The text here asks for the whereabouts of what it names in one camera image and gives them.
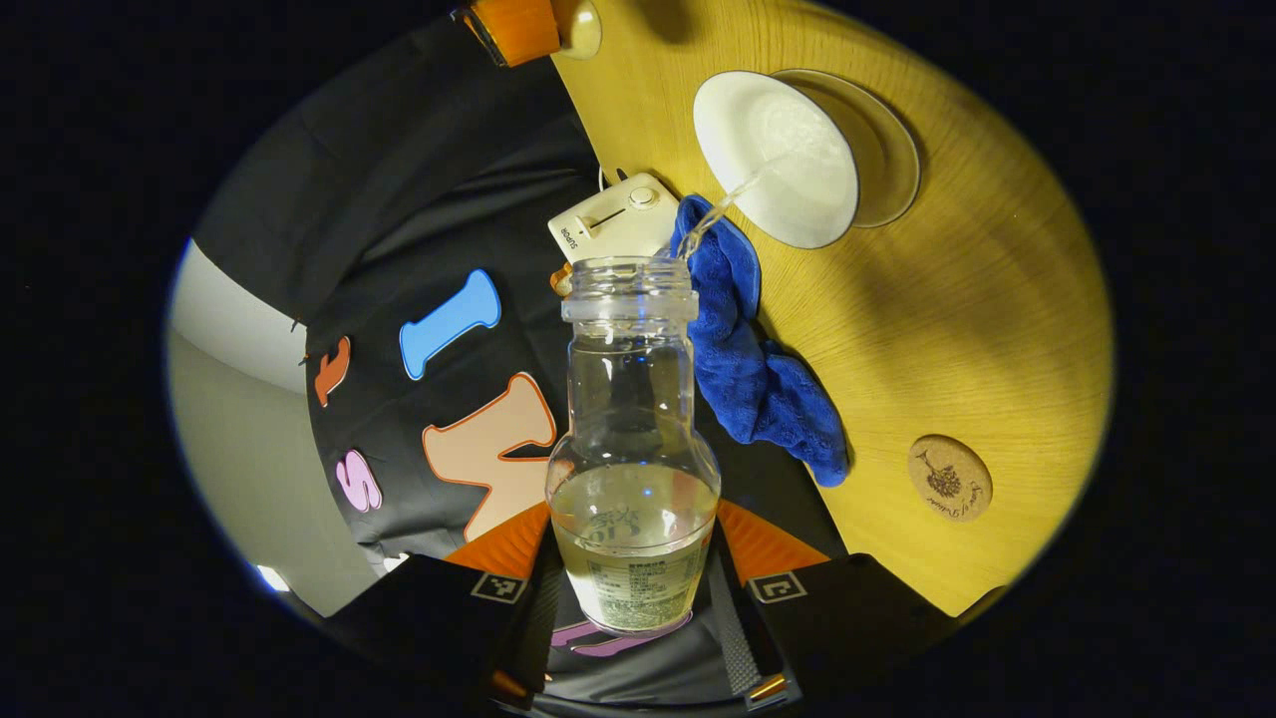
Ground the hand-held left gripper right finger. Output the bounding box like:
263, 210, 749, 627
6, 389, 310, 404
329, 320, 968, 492
710, 499, 960, 711

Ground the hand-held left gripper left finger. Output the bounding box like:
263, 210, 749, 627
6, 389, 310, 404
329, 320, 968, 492
324, 502, 559, 699

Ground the round wooden coaster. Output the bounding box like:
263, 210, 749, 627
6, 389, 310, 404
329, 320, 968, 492
908, 435, 994, 523

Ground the clear water bottle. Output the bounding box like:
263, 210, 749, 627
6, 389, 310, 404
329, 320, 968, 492
545, 256, 722, 637

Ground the white teacup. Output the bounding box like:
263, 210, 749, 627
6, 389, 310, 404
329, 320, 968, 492
693, 71, 860, 250

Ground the black backdrop cloth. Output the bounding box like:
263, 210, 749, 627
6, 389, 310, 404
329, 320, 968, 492
189, 15, 848, 704

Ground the white toaster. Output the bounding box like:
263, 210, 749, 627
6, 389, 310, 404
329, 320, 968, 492
547, 173, 681, 265

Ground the blue towel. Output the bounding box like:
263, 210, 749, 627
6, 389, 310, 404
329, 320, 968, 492
670, 194, 850, 488

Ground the white saucer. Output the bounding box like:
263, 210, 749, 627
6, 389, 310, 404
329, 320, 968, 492
773, 68, 921, 229

